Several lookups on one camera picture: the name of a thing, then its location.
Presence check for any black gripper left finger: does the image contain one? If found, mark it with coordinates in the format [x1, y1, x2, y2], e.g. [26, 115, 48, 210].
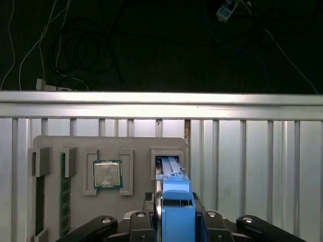
[55, 193, 155, 242]

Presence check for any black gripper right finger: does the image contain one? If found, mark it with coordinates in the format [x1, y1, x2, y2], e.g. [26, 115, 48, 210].
[193, 193, 303, 242]

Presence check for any hard disk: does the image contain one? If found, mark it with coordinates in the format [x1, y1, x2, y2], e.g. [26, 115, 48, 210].
[152, 155, 210, 242]

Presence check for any silver CPU chip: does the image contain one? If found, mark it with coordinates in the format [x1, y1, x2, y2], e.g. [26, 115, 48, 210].
[93, 159, 125, 189]

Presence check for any grey parts rack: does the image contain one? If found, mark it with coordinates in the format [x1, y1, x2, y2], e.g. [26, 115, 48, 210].
[27, 135, 191, 242]

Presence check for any green RAM stick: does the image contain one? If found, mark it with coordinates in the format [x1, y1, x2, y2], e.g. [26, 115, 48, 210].
[59, 151, 72, 239]

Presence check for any white power strip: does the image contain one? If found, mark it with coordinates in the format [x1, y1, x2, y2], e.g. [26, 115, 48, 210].
[35, 78, 76, 92]

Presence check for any blue white plug adapter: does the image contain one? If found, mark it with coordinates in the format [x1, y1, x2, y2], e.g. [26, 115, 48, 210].
[216, 0, 240, 23]

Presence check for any blue floor cable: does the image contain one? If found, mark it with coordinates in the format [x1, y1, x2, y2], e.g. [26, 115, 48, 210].
[203, 4, 270, 94]

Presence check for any thin white cable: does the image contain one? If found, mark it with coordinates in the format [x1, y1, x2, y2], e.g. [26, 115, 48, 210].
[0, 0, 17, 89]
[263, 27, 319, 94]
[19, 0, 73, 90]

